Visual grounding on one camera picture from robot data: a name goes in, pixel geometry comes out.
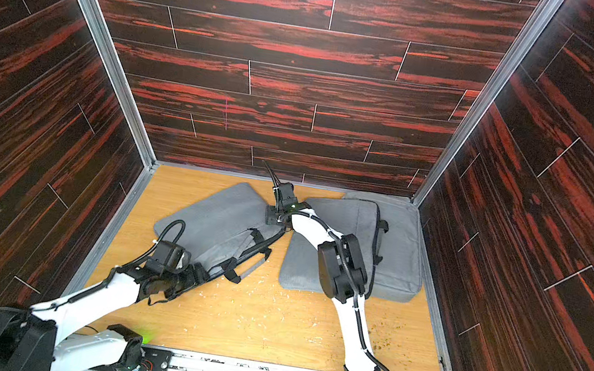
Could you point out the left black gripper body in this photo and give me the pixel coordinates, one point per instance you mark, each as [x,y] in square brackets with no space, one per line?
[180,281]

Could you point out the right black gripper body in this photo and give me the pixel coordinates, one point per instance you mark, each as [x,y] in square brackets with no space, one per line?
[282,193]

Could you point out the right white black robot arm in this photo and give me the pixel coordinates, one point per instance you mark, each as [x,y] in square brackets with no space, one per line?
[341,269]

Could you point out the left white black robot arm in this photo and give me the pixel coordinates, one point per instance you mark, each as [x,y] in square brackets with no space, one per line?
[45,336]

